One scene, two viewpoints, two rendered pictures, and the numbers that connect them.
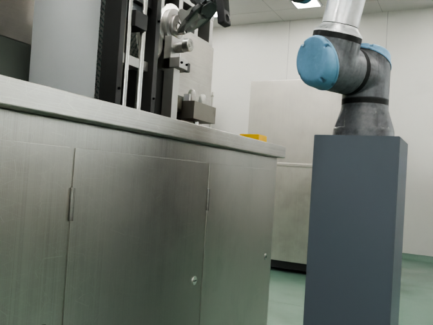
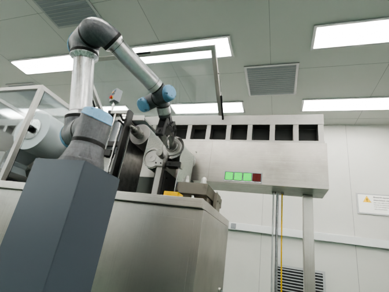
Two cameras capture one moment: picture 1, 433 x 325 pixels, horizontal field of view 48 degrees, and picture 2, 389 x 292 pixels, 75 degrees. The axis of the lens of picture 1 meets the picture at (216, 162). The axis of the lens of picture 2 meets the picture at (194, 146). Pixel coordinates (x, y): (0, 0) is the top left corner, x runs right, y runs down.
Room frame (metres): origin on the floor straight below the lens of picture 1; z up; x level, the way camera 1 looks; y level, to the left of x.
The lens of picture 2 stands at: (1.51, -1.28, 0.70)
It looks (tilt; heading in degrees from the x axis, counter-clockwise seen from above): 22 degrees up; 83
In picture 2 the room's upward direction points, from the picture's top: 9 degrees clockwise
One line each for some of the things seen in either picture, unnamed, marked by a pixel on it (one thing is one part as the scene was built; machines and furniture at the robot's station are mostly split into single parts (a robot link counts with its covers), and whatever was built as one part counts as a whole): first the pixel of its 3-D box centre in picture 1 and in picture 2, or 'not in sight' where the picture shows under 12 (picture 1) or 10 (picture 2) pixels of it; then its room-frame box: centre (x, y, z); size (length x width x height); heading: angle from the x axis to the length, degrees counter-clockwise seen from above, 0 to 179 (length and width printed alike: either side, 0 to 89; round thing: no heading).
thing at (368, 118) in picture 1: (363, 119); (84, 155); (1.24, -0.37, 0.95); 0.15 x 0.15 x 0.10
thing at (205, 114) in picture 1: (157, 112); (202, 196); (1.79, 0.23, 1.00); 0.40 x 0.16 x 0.06; 63
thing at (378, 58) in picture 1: (364, 73); (93, 127); (1.23, -0.36, 1.07); 0.13 x 0.12 x 0.14; 126
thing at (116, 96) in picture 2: not in sight; (114, 95); (1.07, 0.44, 1.66); 0.07 x 0.07 x 0.10; 37
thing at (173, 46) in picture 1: (174, 86); (157, 175); (1.50, 0.14, 1.05); 0.06 x 0.05 x 0.31; 63
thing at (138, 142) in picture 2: not in sight; (147, 142); (1.39, 0.40, 1.33); 0.25 x 0.14 x 0.14; 63
